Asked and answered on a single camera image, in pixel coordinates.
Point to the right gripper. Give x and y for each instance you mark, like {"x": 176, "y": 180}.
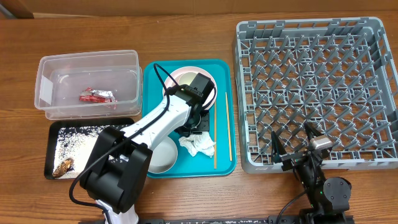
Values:
{"x": 296, "y": 159}

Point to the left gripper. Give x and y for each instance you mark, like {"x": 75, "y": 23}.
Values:
{"x": 204, "y": 126}

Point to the white napkin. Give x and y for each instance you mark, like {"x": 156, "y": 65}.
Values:
{"x": 195, "y": 143}

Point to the white paper cup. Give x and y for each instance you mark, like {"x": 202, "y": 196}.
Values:
{"x": 186, "y": 78}

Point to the grey metal bowl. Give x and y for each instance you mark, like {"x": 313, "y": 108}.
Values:
{"x": 164, "y": 156}

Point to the red foil snack wrapper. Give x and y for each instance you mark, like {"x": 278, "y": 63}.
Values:
{"x": 98, "y": 96}

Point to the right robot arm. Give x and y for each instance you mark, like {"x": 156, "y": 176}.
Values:
{"x": 328, "y": 197}

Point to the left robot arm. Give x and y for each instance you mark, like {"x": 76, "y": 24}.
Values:
{"x": 117, "y": 167}

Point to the grey dishwasher rack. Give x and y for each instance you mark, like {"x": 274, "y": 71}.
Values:
{"x": 337, "y": 74}

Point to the left wooden chopstick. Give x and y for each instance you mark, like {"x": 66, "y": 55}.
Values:
{"x": 215, "y": 135}

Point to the wooden chopstick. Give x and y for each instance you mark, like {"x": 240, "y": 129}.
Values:
{"x": 215, "y": 135}
{"x": 228, "y": 127}

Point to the teal serving tray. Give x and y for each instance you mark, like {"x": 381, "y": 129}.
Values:
{"x": 202, "y": 165}

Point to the right wooden chopstick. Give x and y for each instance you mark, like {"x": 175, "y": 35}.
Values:
{"x": 228, "y": 127}

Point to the large pink plate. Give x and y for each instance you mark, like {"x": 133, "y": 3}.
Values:
{"x": 174, "y": 76}

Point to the clear plastic storage bin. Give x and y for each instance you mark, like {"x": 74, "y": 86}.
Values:
{"x": 61, "y": 79}

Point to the spilled rice and food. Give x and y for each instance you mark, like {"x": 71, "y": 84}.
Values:
{"x": 72, "y": 150}

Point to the black plastic tray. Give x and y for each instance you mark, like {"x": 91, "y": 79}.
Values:
{"x": 116, "y": 123}

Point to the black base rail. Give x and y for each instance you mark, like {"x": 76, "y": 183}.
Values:
{"x": 217, "y": 221}

